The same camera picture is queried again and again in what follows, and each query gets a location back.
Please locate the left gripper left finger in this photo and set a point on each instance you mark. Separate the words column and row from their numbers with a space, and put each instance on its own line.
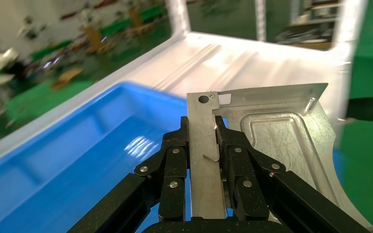
column 172, row 180

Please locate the white shelf upright post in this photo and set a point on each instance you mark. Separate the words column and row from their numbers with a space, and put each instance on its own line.
column 177, row 16
column 261, row 19

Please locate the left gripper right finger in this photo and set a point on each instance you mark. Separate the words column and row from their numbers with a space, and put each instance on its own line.
column 247, row 186

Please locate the stamped metal bracket part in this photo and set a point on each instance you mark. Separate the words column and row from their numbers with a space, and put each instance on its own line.
column 276, row 138

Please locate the blue plastic bin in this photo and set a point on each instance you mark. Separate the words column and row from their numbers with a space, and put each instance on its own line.
column 61, row 160

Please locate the brown cardboard piece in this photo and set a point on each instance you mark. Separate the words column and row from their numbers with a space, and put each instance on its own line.
column 66, row 78

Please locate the white perforated shelf post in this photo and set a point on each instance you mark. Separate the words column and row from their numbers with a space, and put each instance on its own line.
column 350, row 25

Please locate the white metal shelf board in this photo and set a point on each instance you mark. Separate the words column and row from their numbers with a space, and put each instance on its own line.
column 205, row 61

